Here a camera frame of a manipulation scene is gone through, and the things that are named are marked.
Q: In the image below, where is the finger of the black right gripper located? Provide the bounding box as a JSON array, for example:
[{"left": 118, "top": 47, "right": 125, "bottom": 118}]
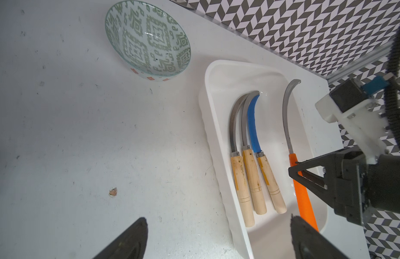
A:
[
  {"left": 288, "top": 168, "right": 336, "bottom": 207},
  {"left": 288, "top": 152, "right": 341, "bottom": 172}
]

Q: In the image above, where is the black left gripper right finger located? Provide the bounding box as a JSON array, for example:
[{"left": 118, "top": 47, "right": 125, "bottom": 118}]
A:
[{"left": 290, "top": 215, "right": 348, "bottom": 259}]

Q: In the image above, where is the white plastic storage box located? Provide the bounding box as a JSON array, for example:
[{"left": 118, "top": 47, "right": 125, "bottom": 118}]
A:
[{"left": 199, "top": 60, "right": 340, "bottom": 259}]

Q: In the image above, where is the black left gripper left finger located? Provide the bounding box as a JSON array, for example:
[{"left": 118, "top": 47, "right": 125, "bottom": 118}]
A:
[{"left": 94, "top": 218, "right": 148, "bottom": 259}]

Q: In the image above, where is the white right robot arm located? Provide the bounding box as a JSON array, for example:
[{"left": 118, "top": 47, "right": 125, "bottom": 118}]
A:
[{"left": 288, "top": 26, "right": 400, "bottom": 226}]

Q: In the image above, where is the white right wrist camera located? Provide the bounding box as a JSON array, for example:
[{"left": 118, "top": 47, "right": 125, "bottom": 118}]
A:
[{"left": 315, "top": 73, "right": 394, "bottom": 165}]

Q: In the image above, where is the aluminium right corner post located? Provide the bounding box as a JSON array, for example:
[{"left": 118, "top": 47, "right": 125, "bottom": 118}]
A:
[{"left": 326, "top": 41, "right": 394, "bottom": 84}]

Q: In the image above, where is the blue blade wooden handle sickle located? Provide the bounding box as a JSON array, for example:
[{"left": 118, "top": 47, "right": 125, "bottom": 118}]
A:
[{"left": 247, "top": 91, "right": 287, "bottom": 214}]

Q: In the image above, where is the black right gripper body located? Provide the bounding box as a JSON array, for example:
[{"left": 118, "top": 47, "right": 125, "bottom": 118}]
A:
[{"left": 325, "top": 148, "right": 367, "bottom": 225}]

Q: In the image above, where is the orange handle small sickle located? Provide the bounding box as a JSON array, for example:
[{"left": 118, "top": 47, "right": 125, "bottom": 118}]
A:
[{"left": 282, "top": 79, "right": 318, "bottom": 231}]

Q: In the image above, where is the green patterned ceramic bowl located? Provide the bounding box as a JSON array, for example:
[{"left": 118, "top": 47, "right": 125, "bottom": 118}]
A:
[{"left": 105, "top": 1, "right": 191, "bottom": 82}]

